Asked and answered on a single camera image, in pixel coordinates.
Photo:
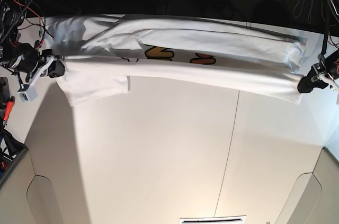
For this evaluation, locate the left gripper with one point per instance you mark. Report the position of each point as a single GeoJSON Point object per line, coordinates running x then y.
{"type": "Point", "coordinates": [322, 74]}

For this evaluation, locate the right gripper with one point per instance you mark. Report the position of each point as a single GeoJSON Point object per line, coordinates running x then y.
{"type": "Point", "coordinates": [48, 65]}

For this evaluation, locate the white printed t-shirt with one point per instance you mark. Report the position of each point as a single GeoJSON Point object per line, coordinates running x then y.
{"type": "Point", "coordinates": [102, 53]}

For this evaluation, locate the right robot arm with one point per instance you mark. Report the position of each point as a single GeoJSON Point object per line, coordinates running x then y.
{"type": "Point", "coordinates": [27, 62]}

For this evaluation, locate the white vent grille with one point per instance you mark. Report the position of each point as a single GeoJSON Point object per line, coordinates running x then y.
{"type": "Point", "coordinates": [214, 220]}

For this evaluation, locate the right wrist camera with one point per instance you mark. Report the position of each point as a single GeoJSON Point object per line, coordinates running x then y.
{"type": "Point", "coordinates": [28, 95]}

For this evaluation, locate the orange handled tool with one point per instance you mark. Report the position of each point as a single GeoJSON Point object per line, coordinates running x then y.
{"type": "Point", "coordinates": [8, 109]}

